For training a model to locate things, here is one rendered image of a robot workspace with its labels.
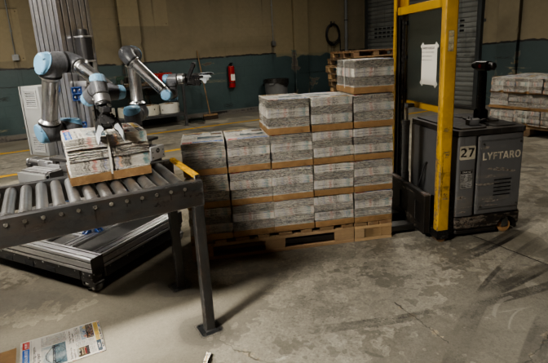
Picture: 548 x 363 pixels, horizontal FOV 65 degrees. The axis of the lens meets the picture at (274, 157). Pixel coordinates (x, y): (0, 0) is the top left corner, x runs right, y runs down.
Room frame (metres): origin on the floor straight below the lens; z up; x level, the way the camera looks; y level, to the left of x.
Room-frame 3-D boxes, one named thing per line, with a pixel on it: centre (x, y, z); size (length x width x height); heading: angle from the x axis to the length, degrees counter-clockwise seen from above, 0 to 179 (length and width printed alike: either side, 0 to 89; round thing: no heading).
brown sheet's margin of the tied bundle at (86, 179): (2.09, 0.95, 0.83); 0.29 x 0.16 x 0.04; 28
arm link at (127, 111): (3.03, 0.98, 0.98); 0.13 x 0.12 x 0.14; 178
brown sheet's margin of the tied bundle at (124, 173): (2.20, 0.76, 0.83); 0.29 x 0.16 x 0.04; 28
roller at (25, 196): (1.84, 1.12, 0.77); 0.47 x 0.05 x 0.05; 28
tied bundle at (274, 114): (3.00, -0.08, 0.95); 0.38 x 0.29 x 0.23; 10
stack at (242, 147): (2.97, 0.05, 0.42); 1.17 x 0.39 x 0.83; 99
